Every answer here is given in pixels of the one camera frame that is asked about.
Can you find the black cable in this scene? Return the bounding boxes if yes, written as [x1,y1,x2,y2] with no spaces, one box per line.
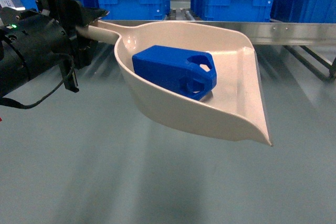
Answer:
[0,53,76,110]

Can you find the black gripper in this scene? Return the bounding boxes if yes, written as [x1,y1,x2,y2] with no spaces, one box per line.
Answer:
[33,0,109,92]

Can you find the stainless steel roller shelf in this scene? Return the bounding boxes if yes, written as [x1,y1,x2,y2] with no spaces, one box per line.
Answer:
[99,0,336,82]

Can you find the blue crate right front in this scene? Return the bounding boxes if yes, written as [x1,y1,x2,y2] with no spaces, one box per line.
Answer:
[191,0,274,22]

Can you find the beige plastic dustpan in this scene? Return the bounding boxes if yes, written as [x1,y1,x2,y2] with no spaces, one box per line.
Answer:
[77,20,271,145]

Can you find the blue plastic part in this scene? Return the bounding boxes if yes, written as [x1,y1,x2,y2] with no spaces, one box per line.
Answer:
[132,45,217,100]

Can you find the blue crate left front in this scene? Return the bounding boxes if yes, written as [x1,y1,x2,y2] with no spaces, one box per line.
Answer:
[98,0,171,20]

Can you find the blue crate far right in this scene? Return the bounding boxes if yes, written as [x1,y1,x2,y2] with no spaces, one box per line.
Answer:
[270,0,335,24]

